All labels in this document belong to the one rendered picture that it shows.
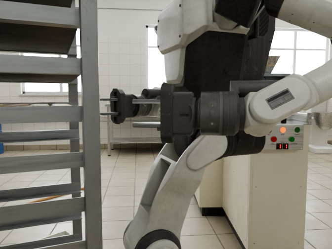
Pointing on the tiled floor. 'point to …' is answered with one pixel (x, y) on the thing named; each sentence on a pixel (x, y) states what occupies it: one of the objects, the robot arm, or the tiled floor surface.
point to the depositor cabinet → (211, 190)
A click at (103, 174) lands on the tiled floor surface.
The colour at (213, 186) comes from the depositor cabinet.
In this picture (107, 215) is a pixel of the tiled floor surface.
